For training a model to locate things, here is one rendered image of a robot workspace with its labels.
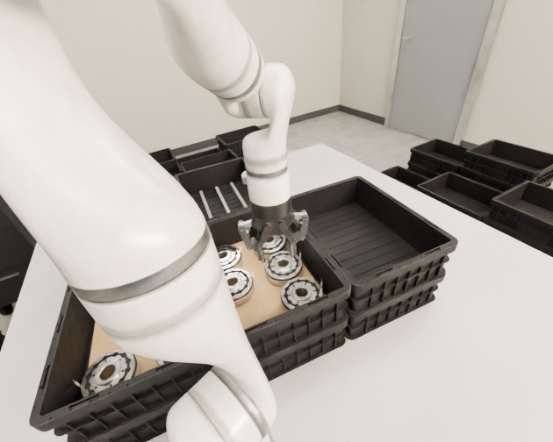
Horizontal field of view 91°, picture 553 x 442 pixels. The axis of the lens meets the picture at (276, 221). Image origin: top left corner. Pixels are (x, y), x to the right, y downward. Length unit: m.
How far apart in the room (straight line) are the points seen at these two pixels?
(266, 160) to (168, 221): 0.28
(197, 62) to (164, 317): 0.20
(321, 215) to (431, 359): 0.51
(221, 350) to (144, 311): 0.08
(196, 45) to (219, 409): 0.32
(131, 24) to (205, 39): 3.61
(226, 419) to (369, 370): 0.50
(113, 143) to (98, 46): 3.66
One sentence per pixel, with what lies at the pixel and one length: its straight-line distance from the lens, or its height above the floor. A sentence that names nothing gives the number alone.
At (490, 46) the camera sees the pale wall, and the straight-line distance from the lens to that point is 3.50.
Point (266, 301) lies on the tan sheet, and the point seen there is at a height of 0.83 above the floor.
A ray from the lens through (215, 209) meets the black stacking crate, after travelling 1.08.
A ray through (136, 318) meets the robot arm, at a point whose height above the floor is 1.27.
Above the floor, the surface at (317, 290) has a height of 0.86.
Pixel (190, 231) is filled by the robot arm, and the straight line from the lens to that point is 0.18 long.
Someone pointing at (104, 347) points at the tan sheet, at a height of 0.83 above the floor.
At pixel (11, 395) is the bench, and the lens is 1.06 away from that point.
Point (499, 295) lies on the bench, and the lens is 1.02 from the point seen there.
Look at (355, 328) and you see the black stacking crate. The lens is 0.76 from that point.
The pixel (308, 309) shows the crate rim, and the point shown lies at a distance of 0.57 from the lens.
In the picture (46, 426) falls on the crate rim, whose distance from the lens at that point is 0.65.
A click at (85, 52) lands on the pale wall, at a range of 3.85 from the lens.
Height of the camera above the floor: 1.40
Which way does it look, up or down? 37 degrees down
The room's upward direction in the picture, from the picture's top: 7 degrees counter-clockwise
